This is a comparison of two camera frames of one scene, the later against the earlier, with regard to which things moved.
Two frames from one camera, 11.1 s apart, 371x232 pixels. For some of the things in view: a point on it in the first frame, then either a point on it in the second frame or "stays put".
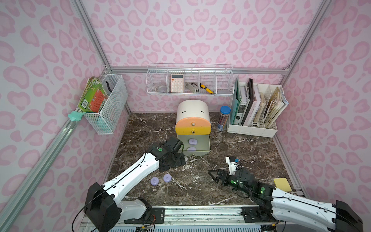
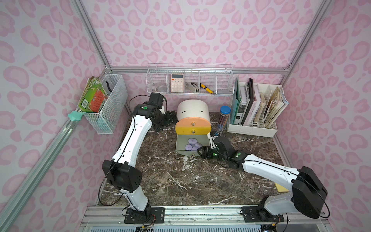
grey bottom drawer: x=203 y=148 stays put
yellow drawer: x=193 y=130 stays put
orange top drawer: x=193 y=122 stays put
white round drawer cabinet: x=192 y=108 stays put
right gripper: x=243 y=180 -> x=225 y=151
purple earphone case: x=167 y=178 -> x=198 y=145
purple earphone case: x=192 y=141 stays put
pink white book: x=253 y=112 stays put
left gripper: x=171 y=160 -> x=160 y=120
